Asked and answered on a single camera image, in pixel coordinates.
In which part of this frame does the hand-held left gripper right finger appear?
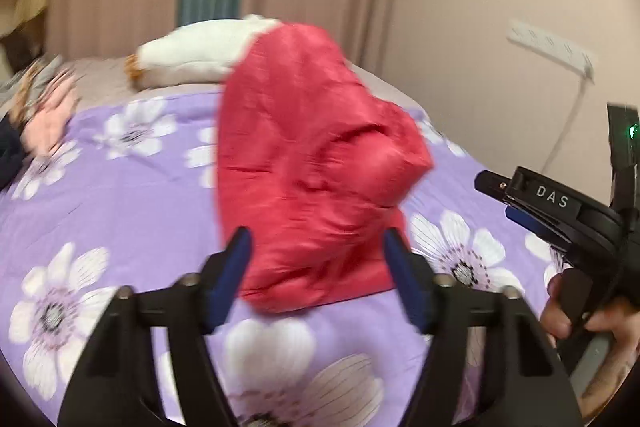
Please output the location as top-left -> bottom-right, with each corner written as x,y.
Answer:
382,227 -> 583,427

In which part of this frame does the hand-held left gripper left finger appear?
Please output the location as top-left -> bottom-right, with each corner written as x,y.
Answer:
57,227 -> 253,427

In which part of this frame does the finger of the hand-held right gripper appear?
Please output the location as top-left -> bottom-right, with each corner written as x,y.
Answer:
504,204 -> 571,242
475,167 -> 521,204

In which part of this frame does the red hooded puffer jacket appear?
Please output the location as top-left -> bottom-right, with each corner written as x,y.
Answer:
216,22 -> 435,314

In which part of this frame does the person's right forearm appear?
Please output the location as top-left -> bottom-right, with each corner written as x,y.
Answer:
580,334 -> 638,419

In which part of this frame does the person's right hand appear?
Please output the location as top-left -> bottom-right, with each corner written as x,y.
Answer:
541,273 -> 640,350

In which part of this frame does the purple floral blanket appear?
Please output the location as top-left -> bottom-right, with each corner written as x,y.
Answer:
0,91 -> 571,427

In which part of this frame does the white goose plush toy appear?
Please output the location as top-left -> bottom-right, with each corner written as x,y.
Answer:
125,14 -> 281,90

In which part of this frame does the beige patterned garment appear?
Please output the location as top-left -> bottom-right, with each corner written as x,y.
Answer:
10,62 -> 51,123

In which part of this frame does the grey folded garment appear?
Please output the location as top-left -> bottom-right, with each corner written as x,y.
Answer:
0,56 -> 63,100

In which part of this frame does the dark brown cushion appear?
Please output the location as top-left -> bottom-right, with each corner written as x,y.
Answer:
0,30 -> 47,75

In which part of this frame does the white wall socket strip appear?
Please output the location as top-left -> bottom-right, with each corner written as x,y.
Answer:
507,20 -> 599,81

